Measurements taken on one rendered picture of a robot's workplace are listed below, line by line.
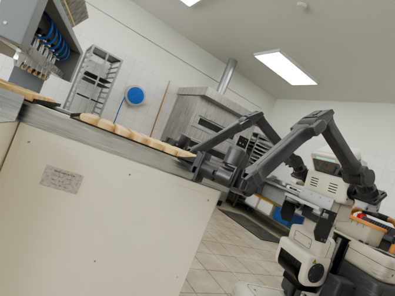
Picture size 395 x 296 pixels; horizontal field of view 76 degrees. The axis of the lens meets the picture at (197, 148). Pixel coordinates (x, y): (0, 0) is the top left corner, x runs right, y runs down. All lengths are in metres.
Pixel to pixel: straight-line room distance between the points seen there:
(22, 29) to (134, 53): 4.61
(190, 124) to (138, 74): 1.48
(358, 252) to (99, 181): 1.35
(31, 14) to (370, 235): 1.71
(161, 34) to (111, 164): 4.78
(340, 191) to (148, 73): 4.45
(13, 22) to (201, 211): 0.76
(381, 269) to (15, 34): 1.65
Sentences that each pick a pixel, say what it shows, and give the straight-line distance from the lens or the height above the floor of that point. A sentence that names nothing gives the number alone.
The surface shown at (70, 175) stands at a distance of 0.88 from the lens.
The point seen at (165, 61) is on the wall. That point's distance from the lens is 5.45.
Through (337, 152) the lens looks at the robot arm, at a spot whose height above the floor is 1.16.
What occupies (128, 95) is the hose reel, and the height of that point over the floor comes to 1.39.
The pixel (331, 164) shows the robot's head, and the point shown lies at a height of 1.14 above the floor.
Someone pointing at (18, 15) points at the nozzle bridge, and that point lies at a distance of 0.71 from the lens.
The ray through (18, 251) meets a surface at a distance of 0.98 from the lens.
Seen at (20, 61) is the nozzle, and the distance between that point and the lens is 0.89.
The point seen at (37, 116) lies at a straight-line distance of 0.88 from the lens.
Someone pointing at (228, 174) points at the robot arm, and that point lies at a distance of 0.78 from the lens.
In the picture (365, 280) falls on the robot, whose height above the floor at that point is 0.66.
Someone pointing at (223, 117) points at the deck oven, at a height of 1.69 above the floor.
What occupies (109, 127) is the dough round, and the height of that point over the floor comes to 0.91.
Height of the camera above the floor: 0.96
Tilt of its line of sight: level
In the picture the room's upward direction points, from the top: 22 degrees clockwise
